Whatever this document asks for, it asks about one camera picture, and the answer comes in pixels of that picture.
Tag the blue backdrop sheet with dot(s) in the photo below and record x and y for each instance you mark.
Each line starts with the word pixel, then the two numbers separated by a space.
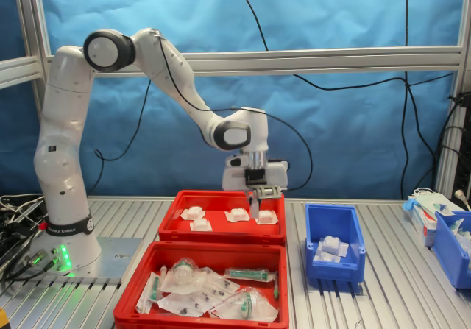
pixel 331 20

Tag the blue disposable glove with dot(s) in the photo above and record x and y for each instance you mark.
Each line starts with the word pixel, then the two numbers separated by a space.
pixel 408 205

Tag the long aluminium frame beam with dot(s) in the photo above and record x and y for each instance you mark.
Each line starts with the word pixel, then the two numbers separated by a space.
pixel 368 58

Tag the clear packet with green-ringed mask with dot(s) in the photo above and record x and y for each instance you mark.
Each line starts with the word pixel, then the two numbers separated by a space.
pixel 246 301
pixel 182 274

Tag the blue open-front storage bin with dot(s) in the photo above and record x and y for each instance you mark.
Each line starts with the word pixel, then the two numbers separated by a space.
pixel 450 262
pixel 333 272

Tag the small red round cap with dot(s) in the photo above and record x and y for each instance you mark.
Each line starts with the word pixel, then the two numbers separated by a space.
pixel 43 226

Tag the white and red cardboard box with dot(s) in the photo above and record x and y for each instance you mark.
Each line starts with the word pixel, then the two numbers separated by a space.
pixel 423 226

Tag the red crate with white label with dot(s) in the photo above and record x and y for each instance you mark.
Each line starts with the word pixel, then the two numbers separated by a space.
pixel 147 323

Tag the stack of face masks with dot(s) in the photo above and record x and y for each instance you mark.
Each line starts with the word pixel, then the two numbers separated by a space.
pixel 430 198

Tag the grey metal base plate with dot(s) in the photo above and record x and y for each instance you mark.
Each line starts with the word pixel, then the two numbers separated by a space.
pixel 117 259

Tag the red plastic crate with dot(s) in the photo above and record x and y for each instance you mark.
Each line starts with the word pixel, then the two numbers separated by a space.
pixel 221 237

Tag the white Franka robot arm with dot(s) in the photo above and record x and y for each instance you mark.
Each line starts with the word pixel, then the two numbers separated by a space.
pixel 62 123

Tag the clear packet with black parts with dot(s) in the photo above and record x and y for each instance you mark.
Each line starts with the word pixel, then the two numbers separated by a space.
pixel 187 303
pixel 221 286

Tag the black equipment rack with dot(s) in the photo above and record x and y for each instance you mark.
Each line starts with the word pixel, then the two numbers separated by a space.
pixel 465 159

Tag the white plug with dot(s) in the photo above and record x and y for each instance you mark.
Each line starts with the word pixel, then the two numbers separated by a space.
pixel 459 194

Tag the yellow emergency stop box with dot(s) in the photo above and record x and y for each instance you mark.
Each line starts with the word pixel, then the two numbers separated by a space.
pixel 3 319

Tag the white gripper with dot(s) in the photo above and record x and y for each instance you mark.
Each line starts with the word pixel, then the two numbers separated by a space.
pixel 233 180

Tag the packaged green syringe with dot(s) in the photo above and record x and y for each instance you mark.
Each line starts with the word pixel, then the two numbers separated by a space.
pixel 250 274
pixel 152 288
pixel 276 292

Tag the white packets in bin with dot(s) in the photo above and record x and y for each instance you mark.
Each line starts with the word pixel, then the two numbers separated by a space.
pixel 461 233

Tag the short aluminium frame beam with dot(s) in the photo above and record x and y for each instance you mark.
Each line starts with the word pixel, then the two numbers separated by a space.
pixel 14 73

